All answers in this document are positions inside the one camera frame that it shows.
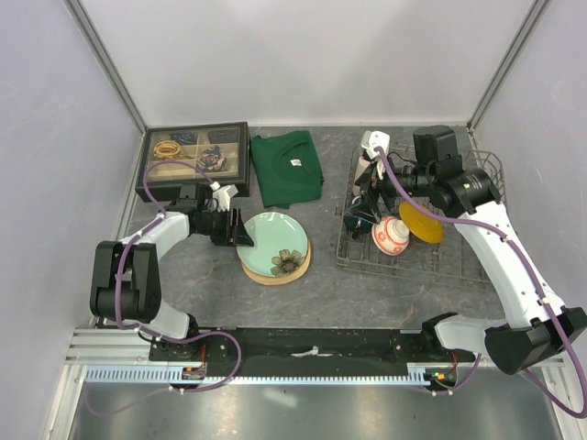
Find light green flower plate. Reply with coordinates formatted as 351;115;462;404
237;212;309;278

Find yellow small plate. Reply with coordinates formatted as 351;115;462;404
398;201;444;245

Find white orange patterned bowl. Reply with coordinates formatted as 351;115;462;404
371;216;410;256

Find gold bracelet coil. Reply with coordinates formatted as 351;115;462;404
152;139;183;161

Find grey wire dish rack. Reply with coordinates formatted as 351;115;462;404
336;144;505;291

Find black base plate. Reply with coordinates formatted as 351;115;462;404
149;327;475;381

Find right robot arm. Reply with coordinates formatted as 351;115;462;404
345;125;586;375

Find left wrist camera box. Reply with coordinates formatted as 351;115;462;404
210;181;238;212

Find blue white cable duct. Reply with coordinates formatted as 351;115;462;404
84;365;432;386

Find black compartment box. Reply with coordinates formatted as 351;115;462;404
135;121;250;203

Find dark green mug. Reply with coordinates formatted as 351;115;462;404
344;215;374;239

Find beige ceramic cup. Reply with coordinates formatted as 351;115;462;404
354;155;371;182

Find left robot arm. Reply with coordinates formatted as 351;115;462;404
90;181;254;360

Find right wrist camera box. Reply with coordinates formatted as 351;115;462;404
360;130;391;161

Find green folded t-shirt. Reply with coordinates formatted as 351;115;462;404
250;130;324;209

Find beige bird pattern plate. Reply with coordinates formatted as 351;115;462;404
241;242;312;286

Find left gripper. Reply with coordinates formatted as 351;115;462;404
195;206;254;248

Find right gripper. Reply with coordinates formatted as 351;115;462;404
346;152;435;225

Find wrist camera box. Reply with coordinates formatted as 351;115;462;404
210;181;238;212
360;130;391;161

